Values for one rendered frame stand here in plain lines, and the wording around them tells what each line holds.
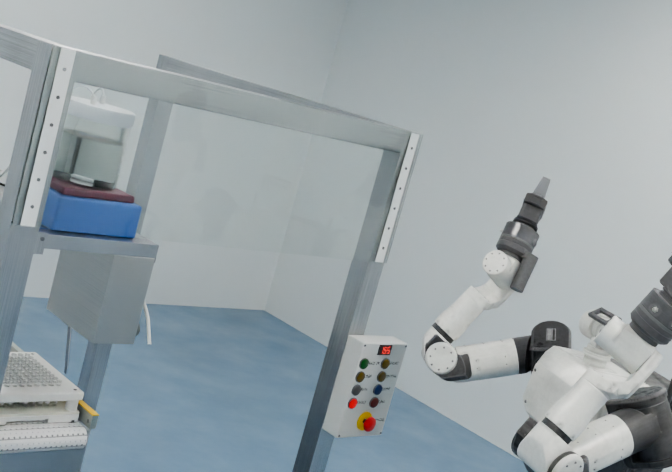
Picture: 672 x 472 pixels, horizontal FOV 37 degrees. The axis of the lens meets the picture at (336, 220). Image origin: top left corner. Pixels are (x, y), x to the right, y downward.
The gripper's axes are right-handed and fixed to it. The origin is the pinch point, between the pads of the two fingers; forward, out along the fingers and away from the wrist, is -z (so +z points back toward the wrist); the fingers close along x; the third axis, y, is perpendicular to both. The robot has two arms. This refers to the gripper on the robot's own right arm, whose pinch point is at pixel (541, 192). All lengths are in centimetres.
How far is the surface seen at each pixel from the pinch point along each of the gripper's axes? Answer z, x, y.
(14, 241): 74, 69, 80
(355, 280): 40, -6, 33
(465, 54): -168, -307, 91
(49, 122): 53, 78, 82
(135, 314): 75, 34, 66
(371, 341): 51, -10, 23
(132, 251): 63, 43, 70
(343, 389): 65, -13, 24
